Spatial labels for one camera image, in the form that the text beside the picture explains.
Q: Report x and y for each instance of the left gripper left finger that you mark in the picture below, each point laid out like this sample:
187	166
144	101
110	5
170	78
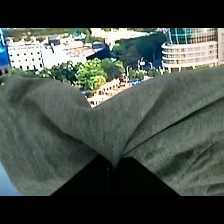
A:
90	180

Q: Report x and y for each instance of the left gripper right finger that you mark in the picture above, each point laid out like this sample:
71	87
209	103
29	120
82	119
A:
140	181

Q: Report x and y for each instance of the grey T-shirt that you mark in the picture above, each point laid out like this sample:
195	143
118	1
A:
166	120

